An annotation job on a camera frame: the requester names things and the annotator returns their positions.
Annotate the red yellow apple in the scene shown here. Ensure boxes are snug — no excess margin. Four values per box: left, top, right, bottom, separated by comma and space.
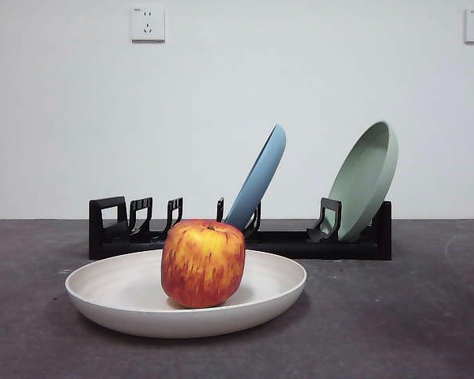
160, 219, 246, 310

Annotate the cream yellow plate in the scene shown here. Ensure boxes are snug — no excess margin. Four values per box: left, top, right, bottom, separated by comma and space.
65, 248, 308, 340

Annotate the blue plate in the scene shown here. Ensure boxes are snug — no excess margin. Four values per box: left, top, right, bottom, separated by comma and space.
223, 123, 288, 231

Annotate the black plate rack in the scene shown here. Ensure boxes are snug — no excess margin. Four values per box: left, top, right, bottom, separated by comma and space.
88, 196, 393, 261

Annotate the pale green plate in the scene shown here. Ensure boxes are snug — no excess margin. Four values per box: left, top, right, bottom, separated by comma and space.
325, 120, 400, 242

